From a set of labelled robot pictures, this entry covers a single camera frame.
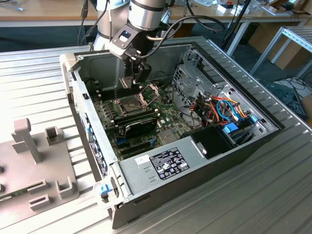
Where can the silver CPU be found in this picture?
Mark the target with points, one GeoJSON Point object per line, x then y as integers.
{"type": "Point", "coordinates": [126, 83]}

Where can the thin metal locking lever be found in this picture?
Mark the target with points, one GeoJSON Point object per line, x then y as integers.
{"type": "Point", "coordinates": [114, 91]}

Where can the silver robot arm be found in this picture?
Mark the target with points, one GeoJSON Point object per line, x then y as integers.
{"type": "Point", "coordinates": [146, 17]}

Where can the CPU socket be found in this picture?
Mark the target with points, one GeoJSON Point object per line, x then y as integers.
{"type": "Point", "coordinates": [130, 107]}

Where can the silver metal disk bay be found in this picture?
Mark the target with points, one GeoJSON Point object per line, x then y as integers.
{"type": "Point", "coordinates": [192, 81]}

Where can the green motherboard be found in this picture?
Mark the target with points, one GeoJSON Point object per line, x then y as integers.
{"type": "Point", "coordinates": [168, 114]}

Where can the green RAM stick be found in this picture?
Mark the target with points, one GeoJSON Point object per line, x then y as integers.
{"type": "Point", "coordinates": [9, 196]}
{"type": "Point", "coordinates": [135, 118]}

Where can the small white box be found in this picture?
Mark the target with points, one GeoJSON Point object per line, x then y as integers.
{"type": "Point", "coordinates": [221, 9]}

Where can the graphics card with black cooler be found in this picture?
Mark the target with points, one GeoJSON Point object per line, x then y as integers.
{"type": "Point", "coordinates": [141, 128]}

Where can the silver chipset heatsink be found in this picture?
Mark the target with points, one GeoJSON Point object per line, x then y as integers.
{"type": "Point", "coordinates": [168, 137]}

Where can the black stand pole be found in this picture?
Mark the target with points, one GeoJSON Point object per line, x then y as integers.
{"type": "Point", "coordinates": [239, 17]}

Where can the blue expansion slot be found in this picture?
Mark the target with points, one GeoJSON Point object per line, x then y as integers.
{"type": "Point", "coordinates": [120, 140]}

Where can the black expansion slot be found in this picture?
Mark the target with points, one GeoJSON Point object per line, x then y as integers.
{"type": "Point", "coordinates": [135, 146]}
{"type": "Point", "coordinates": [137, 152]}

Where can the brown cardboard box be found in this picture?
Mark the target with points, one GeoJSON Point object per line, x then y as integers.
{"type": "Point", "coordinates": [260, 36]}
{"type": "Point", "coordinates": [295, 59]}
{"type": "Point", "coordinates": [307, 107]}

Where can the blue disk carrier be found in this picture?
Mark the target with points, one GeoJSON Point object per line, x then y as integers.
{"type": "Point", "coordinates": [231, 128]}

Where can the long wooden desk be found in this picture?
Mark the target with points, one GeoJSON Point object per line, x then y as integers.
{"type": "Point", "coordinates": [268, 16]}

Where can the grey power supply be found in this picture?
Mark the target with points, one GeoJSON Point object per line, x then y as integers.
{"type": "Point", "coordinates": [143, 178]}

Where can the open flat cardboard box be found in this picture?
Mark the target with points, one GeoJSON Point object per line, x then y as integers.
{"type": "Point", "coordinates": [280, 6]}

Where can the blue case latch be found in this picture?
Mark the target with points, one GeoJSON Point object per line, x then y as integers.
{"type": "Point", "coordinates": [104, 190]}

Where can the open PC case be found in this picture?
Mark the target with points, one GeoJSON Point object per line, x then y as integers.
{"type": "Point", "coordinates": [195, 195]}

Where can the grey parts rack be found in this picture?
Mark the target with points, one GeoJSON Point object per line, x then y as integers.
{"type": "Point", "coordinates": [24, 165]}

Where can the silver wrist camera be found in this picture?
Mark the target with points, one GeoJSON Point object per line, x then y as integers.
{"type": "Point", "coordinates": [118, 50]}

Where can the black camera bracket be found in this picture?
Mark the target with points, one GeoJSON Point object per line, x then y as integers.
{"type": "Point", "coordinates": [117, 34]}

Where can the aluminium profile frame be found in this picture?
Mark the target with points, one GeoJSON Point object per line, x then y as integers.
{"type": "Point", "coordinates": [299, 40]}

